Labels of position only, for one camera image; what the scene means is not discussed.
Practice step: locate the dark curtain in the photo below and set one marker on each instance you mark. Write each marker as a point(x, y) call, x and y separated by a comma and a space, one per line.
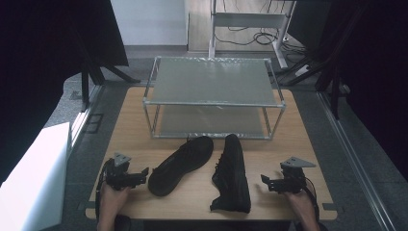
point(381, 80)
point(41, 64)

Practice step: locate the white power strip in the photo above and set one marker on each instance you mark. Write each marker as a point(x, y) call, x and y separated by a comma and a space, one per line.
point(302, 70)

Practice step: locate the person's right hand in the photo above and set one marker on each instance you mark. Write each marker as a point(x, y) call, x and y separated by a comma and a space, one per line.
point(300, 202)

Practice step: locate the black stand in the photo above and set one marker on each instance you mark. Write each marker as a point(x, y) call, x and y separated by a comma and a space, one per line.
point(327, 70)
point(93, 73)

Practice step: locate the person's left hand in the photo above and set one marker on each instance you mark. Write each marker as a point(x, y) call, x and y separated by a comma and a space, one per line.
point(112, 199)

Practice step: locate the black shoe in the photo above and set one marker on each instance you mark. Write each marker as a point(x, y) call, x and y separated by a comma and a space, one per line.
point(231, 173)
point(179, 165)

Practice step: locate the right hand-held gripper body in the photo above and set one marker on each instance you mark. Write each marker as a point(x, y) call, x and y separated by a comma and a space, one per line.
point(293, 179)

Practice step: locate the black floor socket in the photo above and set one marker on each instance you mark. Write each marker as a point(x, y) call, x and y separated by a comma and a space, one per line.
point(93, 123)

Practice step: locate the white desk frame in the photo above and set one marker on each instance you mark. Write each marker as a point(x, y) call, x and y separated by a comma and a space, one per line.
point(245, 20)

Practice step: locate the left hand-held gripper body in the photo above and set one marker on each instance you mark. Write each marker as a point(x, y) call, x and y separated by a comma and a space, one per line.
point(119, 176)

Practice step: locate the aluminium floor rail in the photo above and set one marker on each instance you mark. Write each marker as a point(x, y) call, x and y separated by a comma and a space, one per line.
point(84, 112)
point(356, 154)

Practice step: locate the grey metal shoe rack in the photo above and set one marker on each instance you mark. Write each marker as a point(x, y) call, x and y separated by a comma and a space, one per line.
point(213, 82)

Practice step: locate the white box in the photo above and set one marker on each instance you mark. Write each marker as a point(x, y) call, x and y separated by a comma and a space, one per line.
point(32, 183)

